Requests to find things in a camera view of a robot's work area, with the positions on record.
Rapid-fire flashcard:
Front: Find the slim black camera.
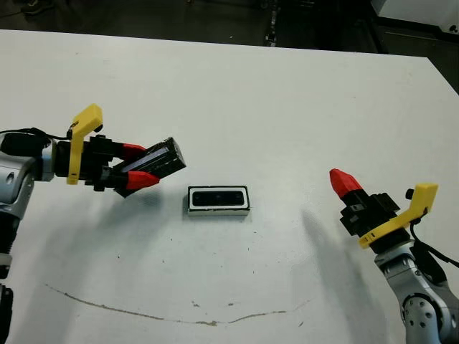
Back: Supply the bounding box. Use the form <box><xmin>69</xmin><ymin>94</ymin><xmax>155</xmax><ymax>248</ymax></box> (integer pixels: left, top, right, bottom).
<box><xmin>191</xmin><ymin>190</ymin><xmax>245</xmax><ymax>208</ymax></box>

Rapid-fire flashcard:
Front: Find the white side table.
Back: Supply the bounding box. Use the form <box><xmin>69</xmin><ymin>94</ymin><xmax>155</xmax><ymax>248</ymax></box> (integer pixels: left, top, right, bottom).
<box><xmin>371</xmin><ymin>0</ymin><xmax>459</xmax><ymax>35</ymax></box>

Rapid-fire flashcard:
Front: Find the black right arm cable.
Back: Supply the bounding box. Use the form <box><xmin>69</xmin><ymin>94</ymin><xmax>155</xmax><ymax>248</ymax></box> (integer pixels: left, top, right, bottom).
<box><xmin>408</xmin><ymin>214</ymin><xmax>459</xmax><ymax>268</ymax></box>

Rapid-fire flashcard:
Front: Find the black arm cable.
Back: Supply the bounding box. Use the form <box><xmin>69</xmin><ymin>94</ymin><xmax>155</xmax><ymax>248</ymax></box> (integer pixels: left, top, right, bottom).
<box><xmin>0</xmin><ymin>127</ymin><xmax>73</xmax><ymax>141</ymax></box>
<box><xmin>408</xmin><ymin>214</ymin><xmax>459</xmax><ymax>268</ymax></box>

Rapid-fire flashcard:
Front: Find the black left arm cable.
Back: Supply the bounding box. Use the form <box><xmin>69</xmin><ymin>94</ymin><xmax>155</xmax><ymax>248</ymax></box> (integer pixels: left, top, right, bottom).
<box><xmin>0</xmin><ymin>127</ymin><xmax>73</xmax><ymax>141</ymax></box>

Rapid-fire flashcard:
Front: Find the white camera box base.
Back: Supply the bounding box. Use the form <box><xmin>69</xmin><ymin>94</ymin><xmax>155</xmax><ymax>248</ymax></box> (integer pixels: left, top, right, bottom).
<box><xmin>186</xmin><ymin>185</ymin><xmax>251</xmax><ymax>219</ymax></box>

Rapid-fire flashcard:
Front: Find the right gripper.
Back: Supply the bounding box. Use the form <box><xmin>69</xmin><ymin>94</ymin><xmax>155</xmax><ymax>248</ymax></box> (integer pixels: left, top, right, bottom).
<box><xmin>328</xmin><ymin>168</ymin><xmax>440</xmax><ymax>250</ymax></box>

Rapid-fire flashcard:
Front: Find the black camera box lid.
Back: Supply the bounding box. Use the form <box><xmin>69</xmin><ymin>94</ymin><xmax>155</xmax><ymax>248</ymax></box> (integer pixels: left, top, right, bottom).
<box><xmin>114</xmin><ymin>136</ymin><xmax>187</xmax><ymax>199</ymax></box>

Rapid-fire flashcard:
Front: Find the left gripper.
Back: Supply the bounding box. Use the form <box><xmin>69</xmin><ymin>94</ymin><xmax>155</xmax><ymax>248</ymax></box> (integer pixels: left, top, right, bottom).
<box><xmin>53</xmin><ymin>103</ymin><xmax>161</xmax><ymax>192</ymax></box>

